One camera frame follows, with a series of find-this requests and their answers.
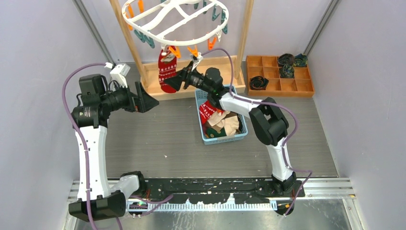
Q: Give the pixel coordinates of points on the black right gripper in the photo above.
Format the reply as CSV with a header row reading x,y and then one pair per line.
x,y
185,75

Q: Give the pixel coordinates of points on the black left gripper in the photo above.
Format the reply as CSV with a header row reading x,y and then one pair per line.
x,y
141,102

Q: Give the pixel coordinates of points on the red snowflake sock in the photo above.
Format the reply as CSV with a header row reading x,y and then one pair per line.
x,y
167,63
206,110

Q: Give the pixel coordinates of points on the beige brown-cuffed sock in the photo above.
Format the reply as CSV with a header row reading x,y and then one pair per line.
x,y
218,119
231,125

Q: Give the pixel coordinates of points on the green dotted sock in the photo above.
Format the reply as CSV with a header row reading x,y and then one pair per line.
x,y
214,133

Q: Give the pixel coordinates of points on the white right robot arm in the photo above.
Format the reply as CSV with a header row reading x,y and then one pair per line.
x,y
269,123

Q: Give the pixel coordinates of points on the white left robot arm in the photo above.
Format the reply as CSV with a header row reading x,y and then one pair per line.
x,y
96,199

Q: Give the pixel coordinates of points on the wooden hanger stand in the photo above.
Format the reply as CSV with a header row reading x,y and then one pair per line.
x,y
149,71

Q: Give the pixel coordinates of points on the white round clip hanger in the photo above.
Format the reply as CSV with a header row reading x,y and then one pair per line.
x,y
176,22

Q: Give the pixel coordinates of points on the light blue plastic basket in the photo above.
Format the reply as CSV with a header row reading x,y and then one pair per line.
x,y
201,97

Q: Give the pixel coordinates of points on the rolled dark sock left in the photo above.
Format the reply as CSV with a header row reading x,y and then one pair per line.
x,y
258,83

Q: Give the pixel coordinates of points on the rolled dark sock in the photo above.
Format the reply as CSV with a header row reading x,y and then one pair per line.
x,y
258,83
286,59
286,72
300,61

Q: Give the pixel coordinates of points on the rolled dark sock middle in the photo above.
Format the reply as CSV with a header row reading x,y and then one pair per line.
x,y
286,72

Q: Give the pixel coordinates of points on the rolled dark sock top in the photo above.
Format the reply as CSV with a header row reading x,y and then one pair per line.
x,y
286,59

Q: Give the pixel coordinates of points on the rolled dark sock right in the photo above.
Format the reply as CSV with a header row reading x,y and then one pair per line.
x,y
300,61

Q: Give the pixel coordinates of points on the orange wooden compartment tray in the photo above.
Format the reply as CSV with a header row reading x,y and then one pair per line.
x,y
267,66

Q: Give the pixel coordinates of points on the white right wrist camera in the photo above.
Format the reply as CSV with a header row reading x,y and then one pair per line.
x,y
196,60

